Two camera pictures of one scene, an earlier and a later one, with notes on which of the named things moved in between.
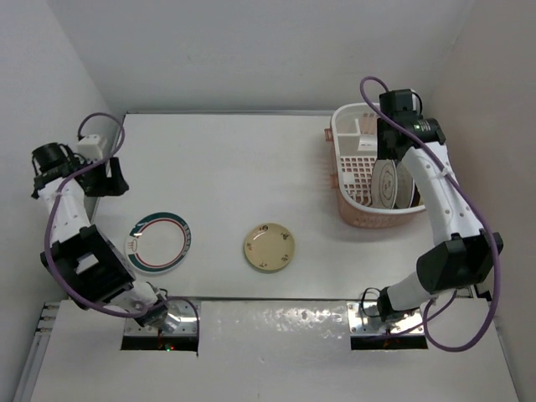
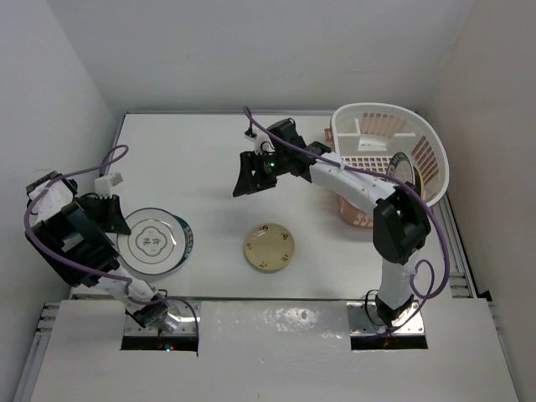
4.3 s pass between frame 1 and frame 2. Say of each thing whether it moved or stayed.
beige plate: stayed
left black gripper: moved
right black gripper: moved
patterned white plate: moved
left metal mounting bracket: stayed
